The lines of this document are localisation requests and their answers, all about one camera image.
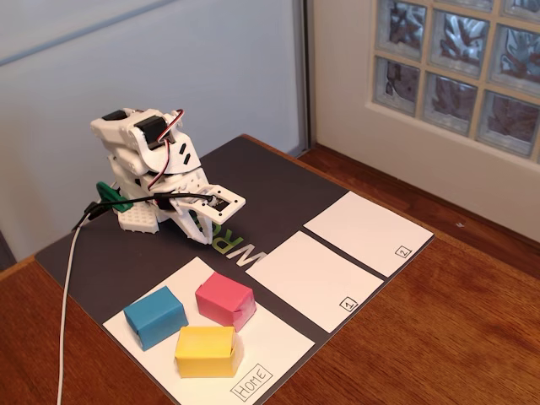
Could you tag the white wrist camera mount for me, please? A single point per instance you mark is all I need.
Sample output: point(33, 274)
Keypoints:
point(219, 206)

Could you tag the white sheet marked home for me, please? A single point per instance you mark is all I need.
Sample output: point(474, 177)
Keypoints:
point(274, 341)

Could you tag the white sheet marked one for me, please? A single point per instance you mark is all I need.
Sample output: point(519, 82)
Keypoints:
point(312, 278)

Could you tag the yellow paper box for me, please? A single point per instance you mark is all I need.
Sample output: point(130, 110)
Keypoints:
point(204, 350)

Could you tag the white sheet marked two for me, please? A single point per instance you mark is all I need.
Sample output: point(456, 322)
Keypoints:
point(363, 232)

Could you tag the blue paper box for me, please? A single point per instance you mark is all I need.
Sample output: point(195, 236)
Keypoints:
point(154, 316)

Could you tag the grey metal door strip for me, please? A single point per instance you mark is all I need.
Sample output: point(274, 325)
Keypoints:
point(301, 63)

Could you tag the black mat with lettering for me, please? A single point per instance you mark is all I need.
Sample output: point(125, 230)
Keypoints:
point(274, 198)

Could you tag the green clamp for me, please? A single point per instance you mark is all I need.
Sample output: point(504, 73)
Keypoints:
point(110, 194)

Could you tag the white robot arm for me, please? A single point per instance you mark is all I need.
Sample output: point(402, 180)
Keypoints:
point(122, 126)

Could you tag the glass block window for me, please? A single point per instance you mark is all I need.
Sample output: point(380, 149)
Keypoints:
point(455, 63)

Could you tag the red paper box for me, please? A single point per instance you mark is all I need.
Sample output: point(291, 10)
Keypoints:
point(223, 295)

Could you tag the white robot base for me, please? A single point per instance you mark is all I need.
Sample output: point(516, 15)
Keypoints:
point(135, 219)

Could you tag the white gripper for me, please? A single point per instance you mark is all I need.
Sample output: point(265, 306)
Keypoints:
point(191, 220)

